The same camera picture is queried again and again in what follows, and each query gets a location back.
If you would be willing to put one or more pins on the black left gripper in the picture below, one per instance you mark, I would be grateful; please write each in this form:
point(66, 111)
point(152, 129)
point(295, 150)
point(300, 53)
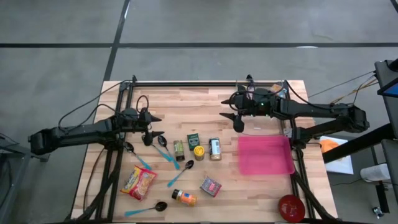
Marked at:
point(140, 121)

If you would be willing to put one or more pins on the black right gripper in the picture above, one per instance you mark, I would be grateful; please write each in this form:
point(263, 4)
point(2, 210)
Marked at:
point(255, 104)

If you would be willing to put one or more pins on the green herb spice jar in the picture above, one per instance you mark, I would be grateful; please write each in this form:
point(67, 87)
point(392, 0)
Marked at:
point(179, 151)

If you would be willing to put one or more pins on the dark green tin box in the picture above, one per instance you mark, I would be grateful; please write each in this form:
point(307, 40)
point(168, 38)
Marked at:
point(193, 142)

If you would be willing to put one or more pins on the spice jar white label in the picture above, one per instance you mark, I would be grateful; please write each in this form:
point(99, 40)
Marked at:
point(214, 149)

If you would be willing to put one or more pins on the yellow lid jar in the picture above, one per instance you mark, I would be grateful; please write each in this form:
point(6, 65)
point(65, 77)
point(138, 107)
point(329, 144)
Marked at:
point(199, 152)

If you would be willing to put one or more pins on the red yellow ramen packet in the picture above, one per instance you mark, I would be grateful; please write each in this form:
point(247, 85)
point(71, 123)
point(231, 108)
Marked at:
point(138, 183)

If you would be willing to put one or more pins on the orange spice bottle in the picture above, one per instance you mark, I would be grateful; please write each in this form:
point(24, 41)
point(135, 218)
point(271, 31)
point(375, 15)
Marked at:
point(186, 198)

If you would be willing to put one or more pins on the patterned paprika tin red lid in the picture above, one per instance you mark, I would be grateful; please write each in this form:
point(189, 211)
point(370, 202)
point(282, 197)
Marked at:
point(211, 187)

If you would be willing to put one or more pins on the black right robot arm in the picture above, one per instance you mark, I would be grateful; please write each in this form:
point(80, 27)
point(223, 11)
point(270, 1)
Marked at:
point(320, 109)

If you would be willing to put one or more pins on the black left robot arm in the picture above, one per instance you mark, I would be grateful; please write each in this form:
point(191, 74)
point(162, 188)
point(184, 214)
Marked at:
point(77, 135)

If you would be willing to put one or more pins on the pink plastic bin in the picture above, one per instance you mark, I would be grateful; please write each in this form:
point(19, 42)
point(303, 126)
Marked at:
point(264, 155)

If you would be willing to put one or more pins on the orange object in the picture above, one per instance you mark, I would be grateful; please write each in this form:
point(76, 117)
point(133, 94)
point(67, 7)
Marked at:
point(329, 145)

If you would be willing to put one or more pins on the red bowl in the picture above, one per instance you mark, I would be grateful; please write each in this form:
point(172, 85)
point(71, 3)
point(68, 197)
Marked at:
point(291, 209)

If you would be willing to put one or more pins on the white paper sheet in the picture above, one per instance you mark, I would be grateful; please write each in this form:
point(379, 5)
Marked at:
point(342, 161)

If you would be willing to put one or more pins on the grey metal furniture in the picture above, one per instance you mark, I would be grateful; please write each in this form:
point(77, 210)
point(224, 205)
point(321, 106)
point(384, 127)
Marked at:
point(25, 151)

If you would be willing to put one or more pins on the black beam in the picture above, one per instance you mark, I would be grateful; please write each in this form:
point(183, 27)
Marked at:
point(357, 144)

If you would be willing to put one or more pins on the white paper roll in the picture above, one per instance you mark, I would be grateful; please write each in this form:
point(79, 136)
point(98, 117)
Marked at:
point(374, 172)

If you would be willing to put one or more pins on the black monitor stand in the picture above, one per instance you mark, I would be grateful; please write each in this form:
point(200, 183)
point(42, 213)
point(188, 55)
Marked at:
point(388, 77)

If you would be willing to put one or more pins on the black post with caster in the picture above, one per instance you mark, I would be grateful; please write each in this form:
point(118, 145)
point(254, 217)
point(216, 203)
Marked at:
point(382, 196)

